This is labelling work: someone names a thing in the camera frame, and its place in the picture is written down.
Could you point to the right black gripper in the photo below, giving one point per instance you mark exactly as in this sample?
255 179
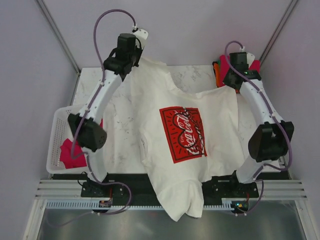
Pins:
228 80

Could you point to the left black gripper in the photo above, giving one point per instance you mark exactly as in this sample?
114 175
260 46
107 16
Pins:
139 51

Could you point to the white Coca-Cola t-shirt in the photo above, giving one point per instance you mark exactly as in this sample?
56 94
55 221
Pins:
184 139

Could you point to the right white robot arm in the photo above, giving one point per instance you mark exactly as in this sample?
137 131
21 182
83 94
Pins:
272 138

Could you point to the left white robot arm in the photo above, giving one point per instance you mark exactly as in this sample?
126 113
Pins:
114 72

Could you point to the folded orange t-shirt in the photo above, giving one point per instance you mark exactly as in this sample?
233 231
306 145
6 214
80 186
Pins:
218 76

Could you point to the white plastic laundry basket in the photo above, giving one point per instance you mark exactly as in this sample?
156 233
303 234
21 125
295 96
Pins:
61 131

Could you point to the crumpled magenta t-shirt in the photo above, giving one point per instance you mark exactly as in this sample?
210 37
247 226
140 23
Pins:
86 134

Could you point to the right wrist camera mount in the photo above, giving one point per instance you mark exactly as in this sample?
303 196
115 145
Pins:
249 56

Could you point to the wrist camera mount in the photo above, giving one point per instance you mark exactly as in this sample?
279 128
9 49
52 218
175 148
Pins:
249 56
141 34

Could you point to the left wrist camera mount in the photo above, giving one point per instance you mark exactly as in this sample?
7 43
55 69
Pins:
141 34

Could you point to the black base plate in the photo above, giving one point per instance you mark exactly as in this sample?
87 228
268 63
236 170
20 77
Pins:
143 195

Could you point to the white slotted cable duct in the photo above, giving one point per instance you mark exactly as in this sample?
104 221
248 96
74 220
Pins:
68 204

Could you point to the aluminium frame rails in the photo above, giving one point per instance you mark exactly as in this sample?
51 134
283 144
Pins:
272 187

